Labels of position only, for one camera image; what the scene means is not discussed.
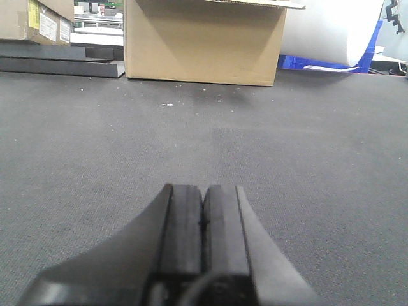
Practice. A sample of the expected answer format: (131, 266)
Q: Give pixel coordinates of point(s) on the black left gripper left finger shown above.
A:
(162, 244)

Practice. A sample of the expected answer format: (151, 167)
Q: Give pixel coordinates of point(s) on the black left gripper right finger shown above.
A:
(239, 247)

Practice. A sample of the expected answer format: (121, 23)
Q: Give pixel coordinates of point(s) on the dark grey table mat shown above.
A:
(322, 158)

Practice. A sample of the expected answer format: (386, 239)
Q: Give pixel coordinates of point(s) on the blue plastic crate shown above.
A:
(363, 65)

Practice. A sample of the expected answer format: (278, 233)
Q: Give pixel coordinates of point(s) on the large brown cardboard box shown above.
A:
(215, 42)

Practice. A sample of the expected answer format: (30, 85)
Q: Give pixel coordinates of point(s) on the labelled cardboard box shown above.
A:
(42, 22)

